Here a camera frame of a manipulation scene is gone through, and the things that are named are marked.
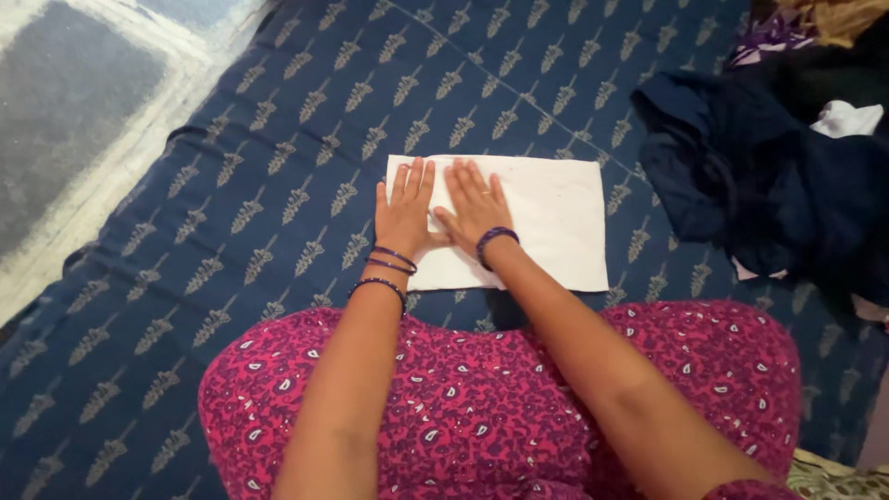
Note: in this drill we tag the purple white patterned cloth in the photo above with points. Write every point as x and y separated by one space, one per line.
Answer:
767 38

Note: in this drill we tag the dark navy garment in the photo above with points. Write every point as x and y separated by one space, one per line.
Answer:
750 187

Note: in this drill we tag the small white cloth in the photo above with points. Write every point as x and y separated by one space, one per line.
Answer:
844 119

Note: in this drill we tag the mustard yellow cloth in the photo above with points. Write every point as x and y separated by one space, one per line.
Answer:
837 17

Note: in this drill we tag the blue patterned bedsheet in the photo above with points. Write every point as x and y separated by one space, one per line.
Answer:
292 139

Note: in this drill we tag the wide purple bangle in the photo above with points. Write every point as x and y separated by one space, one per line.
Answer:
492 237

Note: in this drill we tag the person's left hand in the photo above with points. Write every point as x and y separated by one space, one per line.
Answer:
404 219

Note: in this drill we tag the black garment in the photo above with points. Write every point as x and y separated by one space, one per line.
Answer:
833 73

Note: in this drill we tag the pink floral dress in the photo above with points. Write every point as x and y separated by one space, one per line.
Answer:
486 410

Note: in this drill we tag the cream green patterned cloth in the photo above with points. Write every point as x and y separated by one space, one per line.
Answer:
837 479

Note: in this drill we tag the person's right hand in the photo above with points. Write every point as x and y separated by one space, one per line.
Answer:
479 215

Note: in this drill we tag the light pink cloth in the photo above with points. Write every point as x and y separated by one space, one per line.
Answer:
753 272

